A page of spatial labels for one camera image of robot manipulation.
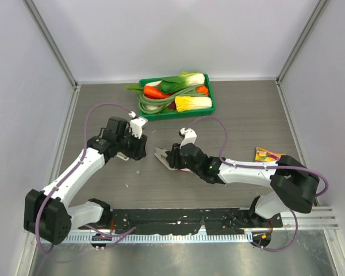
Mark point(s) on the colourful snack packet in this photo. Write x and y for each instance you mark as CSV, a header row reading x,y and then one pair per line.
x,y
264,155

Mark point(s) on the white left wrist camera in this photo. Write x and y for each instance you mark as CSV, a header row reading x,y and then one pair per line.
x,y
136,125

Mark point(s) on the yellow napa cabbage toy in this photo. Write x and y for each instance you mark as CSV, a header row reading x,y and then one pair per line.
x,y
189,103

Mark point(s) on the purple beet toy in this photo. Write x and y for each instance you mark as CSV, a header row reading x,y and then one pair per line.
x,y
172,106

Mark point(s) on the beige and black stapler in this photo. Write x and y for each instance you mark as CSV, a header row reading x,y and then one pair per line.
x,y
161,154

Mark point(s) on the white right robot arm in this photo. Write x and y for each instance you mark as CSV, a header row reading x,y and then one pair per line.
x,y
293,186

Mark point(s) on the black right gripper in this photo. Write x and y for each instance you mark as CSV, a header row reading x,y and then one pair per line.
x,y
173,157

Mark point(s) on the green plastic tray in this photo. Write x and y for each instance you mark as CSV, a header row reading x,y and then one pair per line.
x,y
174,114

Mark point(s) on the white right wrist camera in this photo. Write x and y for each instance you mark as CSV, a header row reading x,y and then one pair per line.
x,y
188,136

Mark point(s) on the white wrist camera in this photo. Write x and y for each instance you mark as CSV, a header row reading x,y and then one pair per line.
x,y
136,125
188,136

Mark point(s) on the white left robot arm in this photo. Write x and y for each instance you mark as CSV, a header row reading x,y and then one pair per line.
x,y
48,214

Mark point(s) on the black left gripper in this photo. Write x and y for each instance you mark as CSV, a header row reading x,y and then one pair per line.
x,y
138,152

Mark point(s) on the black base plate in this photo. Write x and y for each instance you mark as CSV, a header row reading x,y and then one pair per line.
x,y
216,221

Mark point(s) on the small orange carrot toy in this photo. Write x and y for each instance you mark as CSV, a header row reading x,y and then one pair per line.
x,y
203,90

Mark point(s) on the green long beans toy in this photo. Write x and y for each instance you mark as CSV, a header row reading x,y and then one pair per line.
x,y
152,106

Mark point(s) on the green bok choy toy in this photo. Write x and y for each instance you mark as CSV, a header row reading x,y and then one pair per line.
x,y
171,84

